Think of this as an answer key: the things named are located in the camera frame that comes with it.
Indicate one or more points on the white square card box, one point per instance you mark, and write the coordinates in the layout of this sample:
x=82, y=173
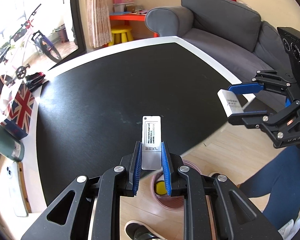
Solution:
x=229, y=102

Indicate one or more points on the white patterned sleeve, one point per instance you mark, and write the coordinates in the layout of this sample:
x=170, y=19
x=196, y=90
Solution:
x=289, y=230

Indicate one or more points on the pink white bicycle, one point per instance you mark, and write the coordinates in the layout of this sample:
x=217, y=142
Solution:
x=17, y=45

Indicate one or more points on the pink patterned curtain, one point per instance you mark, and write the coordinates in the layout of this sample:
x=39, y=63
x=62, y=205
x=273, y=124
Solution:
x=98, y=21

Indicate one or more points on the union jack tissue box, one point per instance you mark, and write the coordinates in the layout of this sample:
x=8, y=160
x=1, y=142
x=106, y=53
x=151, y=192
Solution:
x=16, y=105

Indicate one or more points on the green thermos bottle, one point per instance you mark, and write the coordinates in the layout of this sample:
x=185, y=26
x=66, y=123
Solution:
x=10, y=147

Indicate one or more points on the yellow plastic stool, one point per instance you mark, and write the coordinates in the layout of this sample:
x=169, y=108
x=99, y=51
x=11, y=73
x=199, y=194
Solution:
x=121, y=34

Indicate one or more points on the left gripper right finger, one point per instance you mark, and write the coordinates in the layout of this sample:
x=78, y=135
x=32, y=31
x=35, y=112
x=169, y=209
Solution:
x=214, y=207

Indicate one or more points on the blue trouser legs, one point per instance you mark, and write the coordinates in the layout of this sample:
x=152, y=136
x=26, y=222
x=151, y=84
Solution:
x=280, y=178

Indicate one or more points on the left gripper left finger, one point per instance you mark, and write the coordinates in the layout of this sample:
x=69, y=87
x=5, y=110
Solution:
x=89, y=208

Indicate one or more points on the pink trash bin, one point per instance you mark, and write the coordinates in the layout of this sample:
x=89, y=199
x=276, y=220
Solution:
x=184, y=186

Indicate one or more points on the black white left shoe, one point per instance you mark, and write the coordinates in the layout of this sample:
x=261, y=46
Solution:
x=137, y=230

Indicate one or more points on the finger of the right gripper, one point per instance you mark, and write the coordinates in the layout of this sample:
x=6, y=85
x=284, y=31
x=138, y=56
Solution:
x=270, y=123
x=275, y=81

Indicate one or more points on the grey fabric sofa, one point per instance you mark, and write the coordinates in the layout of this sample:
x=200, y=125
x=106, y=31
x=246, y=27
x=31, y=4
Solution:
x=230, y=32

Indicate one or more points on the white slim rectangular stick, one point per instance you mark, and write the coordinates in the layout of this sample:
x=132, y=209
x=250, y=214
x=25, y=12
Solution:
x=151, y=143

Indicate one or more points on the dark folded cloth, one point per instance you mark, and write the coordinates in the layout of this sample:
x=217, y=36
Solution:
x=34, y=81

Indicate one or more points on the yellow toy building block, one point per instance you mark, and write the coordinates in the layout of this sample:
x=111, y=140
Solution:
x=160, y=188

